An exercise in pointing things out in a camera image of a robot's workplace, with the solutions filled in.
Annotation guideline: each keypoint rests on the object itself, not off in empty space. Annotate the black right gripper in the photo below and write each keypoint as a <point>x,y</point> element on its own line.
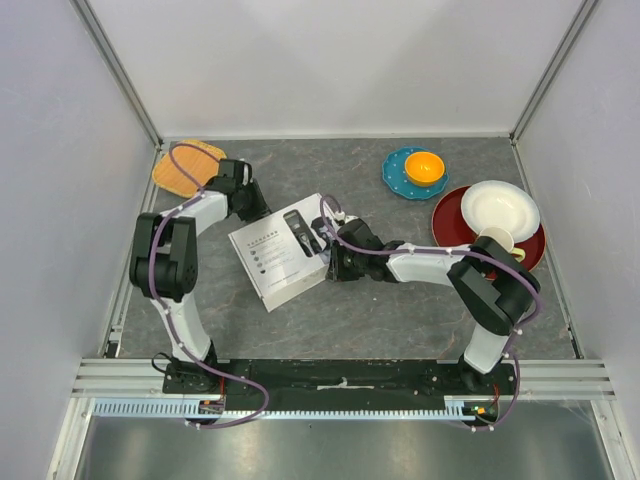
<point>336,270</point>

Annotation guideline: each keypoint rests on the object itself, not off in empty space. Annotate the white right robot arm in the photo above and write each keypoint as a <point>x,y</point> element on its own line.
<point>497,291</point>

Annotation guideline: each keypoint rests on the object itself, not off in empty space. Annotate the white paper bowl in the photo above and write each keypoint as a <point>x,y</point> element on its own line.
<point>494,203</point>

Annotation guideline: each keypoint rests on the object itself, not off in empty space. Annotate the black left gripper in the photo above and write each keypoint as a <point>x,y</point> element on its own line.
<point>262,208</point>

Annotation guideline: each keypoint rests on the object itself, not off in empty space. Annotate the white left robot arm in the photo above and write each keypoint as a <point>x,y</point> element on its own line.
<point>164,266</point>

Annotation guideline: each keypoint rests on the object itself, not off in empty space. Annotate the pale yellow mug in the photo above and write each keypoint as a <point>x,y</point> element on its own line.
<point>505,240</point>

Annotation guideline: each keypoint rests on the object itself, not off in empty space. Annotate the teal dotted plate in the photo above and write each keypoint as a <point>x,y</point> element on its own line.
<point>394,176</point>

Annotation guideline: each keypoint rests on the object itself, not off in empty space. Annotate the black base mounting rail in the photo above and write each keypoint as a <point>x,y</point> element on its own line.
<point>246,386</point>

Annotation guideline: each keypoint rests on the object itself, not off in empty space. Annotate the white clipper kit box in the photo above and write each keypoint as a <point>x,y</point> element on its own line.
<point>286,253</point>

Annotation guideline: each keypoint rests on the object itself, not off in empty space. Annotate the orange bowl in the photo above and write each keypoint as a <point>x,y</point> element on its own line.
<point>424,168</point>

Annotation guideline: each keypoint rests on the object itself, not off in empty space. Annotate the dark red plate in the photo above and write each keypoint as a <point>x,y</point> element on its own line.
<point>449,229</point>

